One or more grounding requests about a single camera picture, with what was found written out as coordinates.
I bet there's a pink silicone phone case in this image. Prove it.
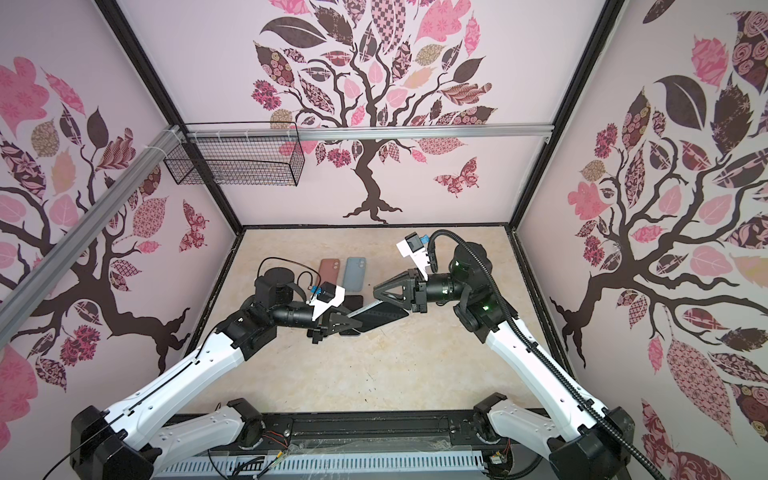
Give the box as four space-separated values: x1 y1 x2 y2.
318 258 341 285

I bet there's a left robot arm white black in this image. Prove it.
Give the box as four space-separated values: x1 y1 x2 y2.
69 268 362 479

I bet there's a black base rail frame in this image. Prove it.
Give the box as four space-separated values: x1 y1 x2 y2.
110 407 631 480

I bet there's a left camera thin black cable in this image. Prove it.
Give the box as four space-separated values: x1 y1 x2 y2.
257 256 322 295

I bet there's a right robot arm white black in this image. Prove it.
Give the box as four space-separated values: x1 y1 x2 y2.
374 234 634 479

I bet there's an aluminium rail back wall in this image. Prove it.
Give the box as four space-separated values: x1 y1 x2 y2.
187 123 554 142

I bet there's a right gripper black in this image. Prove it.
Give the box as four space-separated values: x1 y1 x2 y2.
376 269 471 318

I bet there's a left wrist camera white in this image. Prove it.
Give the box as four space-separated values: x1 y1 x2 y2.
308 282 346 321

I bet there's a white slotted cable duct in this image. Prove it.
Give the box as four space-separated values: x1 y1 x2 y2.
157 451 485 479

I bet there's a black wire basket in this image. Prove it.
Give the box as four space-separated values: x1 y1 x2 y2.
164 120 305 187

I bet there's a black smartphone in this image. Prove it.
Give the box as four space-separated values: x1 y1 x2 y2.
340 295 364 336
343 301 409 335

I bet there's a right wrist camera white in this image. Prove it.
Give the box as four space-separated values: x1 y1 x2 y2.
396 232 431 280

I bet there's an aluminium rail wall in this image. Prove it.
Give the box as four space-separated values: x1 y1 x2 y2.
1 125 184 345
187 123 554 142

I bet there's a light blue phone case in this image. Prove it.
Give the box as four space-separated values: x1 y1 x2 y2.
342 257 367 293

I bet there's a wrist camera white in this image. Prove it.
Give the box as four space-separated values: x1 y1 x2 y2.
396 232 431 280
308 282 346 321

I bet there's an aluminium rail left wall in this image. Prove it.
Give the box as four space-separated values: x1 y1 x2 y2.
1 125 184 345

